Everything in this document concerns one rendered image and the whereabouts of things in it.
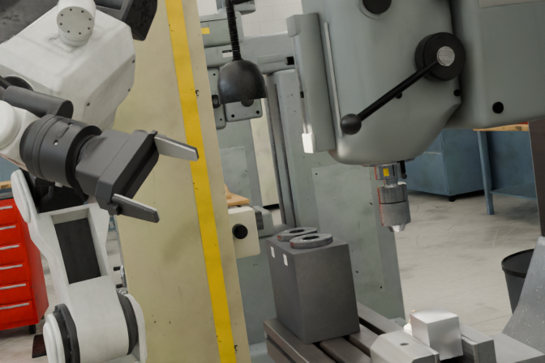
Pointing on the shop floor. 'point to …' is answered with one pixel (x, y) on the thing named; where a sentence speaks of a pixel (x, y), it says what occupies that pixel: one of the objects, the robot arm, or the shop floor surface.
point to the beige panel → (179, 188)
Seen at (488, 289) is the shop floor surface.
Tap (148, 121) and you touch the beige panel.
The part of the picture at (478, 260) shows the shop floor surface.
